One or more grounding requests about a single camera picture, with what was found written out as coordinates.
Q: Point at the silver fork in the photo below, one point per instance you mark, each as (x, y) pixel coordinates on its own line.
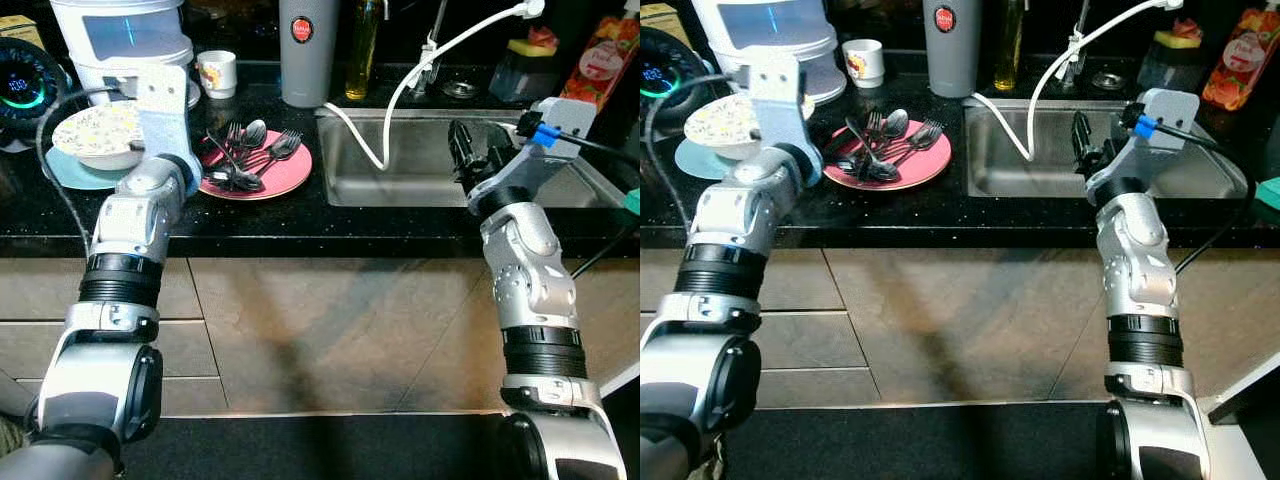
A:
(920, 135)
(232, 135)
(283, 145)
(873, 125)

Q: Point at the yellow sponge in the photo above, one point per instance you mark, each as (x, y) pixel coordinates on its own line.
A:
(1177, 39)
(530, 48)

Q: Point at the chrome faucet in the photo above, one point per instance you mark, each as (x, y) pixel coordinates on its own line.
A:
(435, 50)
(1078, 40)

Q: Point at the orange dish soap bottle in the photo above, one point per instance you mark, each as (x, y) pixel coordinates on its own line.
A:
(600, 65)
(1240, 60)

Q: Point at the green sponge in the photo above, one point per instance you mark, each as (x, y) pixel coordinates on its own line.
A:
(634, 202)
(1270, 192)

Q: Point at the glass oil bottle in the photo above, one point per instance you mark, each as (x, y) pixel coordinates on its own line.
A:
(1008, 55)
(362, 60)

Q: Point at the white flower pattern bowl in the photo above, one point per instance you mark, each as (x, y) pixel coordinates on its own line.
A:
(95, 130)
(725, 125)

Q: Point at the dark sponge holder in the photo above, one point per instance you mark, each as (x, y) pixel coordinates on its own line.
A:
(520, 78)
(1165, 68)

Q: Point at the black appliance with display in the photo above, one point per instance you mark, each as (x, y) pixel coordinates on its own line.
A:
(665, 80)
(25, 90)

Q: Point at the yellow box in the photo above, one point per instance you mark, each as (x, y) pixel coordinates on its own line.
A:
(15, 30)
(662, 22)

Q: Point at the light blue plate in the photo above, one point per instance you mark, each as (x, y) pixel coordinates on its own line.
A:
(700, 165)
(80, 178)

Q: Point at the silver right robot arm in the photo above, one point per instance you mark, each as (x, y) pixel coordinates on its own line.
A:
(525, 260)
(1135, 250)

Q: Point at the round metal counter fitting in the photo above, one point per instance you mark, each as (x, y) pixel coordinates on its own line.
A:
(1107, 80)
(460, 90)

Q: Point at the white printed mug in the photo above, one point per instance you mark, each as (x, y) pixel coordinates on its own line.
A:
(218, 75)
(865, 65)

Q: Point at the red scrubber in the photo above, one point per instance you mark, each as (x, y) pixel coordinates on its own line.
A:
(543, 36)
(1188, 27)

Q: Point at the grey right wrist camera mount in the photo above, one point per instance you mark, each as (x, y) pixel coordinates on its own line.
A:
(1170, 108)
(575, 115)

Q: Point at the white kitchen appliance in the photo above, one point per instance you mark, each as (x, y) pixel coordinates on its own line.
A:
(120, 40)
(770, 35)

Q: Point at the pink round plate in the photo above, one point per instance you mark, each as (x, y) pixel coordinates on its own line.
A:
(285, 175)
(925, 165)

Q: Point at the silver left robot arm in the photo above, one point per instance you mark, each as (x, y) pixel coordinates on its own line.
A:
(125, 225)
(735, 215)

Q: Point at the stainless steel sink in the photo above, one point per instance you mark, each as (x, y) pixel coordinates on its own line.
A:
(420, 170)
(1040, 170)

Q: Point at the grey tumbler with red logo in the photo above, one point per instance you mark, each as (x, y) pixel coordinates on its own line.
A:
(950, 65)
(308, 70)

